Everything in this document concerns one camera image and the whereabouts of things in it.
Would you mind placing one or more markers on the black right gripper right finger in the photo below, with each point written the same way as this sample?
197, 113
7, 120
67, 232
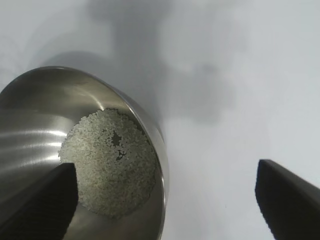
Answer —
292, 205

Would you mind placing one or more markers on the stainless steel mixing bowl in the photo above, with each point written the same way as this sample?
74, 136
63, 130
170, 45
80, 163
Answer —
30, 112

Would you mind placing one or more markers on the white rice grains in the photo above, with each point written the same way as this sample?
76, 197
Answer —
105, 175

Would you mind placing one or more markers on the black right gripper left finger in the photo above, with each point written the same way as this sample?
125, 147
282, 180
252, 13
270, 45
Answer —
42, 205

